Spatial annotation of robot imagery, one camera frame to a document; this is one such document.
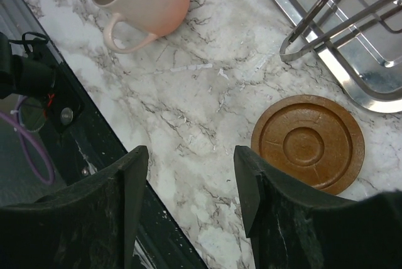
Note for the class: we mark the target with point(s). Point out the pink mug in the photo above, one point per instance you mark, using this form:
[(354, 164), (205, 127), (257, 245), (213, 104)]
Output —
[(155, 17)]

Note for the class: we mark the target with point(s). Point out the black mounting rail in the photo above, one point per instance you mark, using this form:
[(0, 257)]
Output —
[(81, 143)]

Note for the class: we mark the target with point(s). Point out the brown wooden coaster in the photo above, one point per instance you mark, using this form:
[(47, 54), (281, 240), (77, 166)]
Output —
[(313, 139)]

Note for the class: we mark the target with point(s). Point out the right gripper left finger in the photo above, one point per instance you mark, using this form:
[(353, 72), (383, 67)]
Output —
[(69, 218)]

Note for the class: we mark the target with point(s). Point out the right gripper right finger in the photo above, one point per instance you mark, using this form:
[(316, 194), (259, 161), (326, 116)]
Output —
[(292, 225)]

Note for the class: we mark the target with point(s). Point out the stainless steel tray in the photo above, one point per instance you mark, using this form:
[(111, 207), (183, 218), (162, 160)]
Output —
[(368, 67)]

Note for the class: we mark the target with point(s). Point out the metal tongs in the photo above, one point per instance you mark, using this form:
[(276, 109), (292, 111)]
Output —
[(324, 38)]

